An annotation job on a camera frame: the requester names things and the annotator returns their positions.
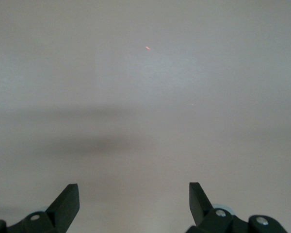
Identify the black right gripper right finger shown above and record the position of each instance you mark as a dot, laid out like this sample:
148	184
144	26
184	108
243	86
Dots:
203	213

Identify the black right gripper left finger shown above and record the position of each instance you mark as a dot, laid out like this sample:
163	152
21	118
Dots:
60	213

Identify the brown table cover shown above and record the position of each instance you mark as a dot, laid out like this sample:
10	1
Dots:
145	121

